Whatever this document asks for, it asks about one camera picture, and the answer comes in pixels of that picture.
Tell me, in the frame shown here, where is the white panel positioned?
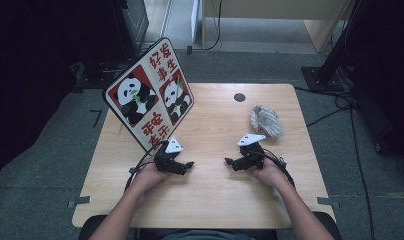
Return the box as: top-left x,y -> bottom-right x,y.
190,0 -> 201,34

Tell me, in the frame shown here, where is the black stand base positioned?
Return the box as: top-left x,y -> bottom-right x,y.
74,61 -> 108,89

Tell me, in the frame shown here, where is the left hand-held gripper cable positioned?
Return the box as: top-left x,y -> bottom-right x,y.
124,143 -> 164,193

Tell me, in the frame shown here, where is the black hanging cable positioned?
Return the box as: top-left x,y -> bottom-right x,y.
192,0 -> 223,52

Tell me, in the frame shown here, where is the fluffy beige sock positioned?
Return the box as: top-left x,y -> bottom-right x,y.
249,104 -> 285,139

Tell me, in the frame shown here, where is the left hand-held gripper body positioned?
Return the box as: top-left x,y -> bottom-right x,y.
153,136 -> 187,174

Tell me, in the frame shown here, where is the grey tape piece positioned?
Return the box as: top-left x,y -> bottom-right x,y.
67,196 -> 91,209
317,196 -> 341,211

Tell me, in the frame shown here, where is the person's left hand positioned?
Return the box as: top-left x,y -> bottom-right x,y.
131,162 -> 171,194

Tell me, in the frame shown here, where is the light wooden desk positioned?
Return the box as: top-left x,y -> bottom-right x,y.
201,0 -> 354,53

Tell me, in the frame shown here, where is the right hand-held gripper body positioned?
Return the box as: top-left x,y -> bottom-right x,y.
236,133 -> 267,171

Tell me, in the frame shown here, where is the panda print board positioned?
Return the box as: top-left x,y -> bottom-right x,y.
102,37 -> 195,156

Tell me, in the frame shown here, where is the thin floor cable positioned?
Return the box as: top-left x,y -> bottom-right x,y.
99,61 -> 126,74

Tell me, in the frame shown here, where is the long black floor cable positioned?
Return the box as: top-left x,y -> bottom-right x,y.
349,106 -> 375,240

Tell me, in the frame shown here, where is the black stand with base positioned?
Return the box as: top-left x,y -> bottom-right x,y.
301,0 -> 368,93

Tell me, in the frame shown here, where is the person's right hand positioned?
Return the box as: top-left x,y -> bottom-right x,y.
251,156 -> 293,191

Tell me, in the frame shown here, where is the dark curtain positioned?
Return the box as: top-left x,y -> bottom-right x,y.
343,0 -> 404,163
0,0 -> 83,194

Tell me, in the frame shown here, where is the black cabinet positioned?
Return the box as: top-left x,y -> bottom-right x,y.
79,0 -> 150,64

